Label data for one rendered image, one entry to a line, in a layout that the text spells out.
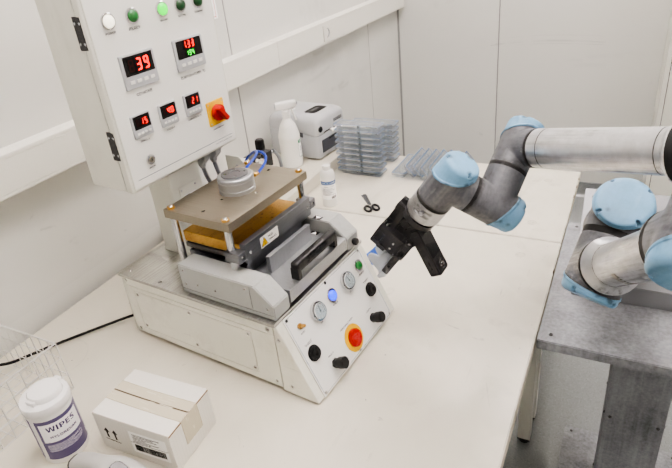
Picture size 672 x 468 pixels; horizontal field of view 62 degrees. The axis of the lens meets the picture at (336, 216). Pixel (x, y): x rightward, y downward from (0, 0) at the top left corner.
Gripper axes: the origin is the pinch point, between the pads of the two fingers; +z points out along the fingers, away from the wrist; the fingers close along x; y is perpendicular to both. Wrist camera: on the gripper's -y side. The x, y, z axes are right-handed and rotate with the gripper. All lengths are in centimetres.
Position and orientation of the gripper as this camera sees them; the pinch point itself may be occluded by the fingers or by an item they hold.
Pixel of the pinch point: (383, 274)
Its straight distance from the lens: 128.8
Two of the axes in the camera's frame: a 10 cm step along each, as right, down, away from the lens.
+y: -7.5, -6.5, 1.4
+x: -5.2, 4.4, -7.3
